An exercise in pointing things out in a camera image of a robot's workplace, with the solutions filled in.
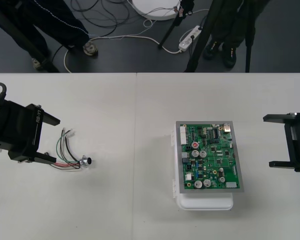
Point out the person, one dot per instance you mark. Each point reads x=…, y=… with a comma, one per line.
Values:
x=227, y=30
x=65, y=25

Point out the green circuit board grey frame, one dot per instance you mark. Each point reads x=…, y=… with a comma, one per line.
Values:
x=215, y=155

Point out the thin black stand leg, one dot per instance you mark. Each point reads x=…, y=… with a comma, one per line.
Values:
x=169, y=32

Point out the white power strip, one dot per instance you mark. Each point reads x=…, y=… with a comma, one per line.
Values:
x=190, y=37

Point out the white round base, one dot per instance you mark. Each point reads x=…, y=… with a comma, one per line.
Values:
x=155, y=11

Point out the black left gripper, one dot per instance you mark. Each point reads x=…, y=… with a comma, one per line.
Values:
x=22, y=130

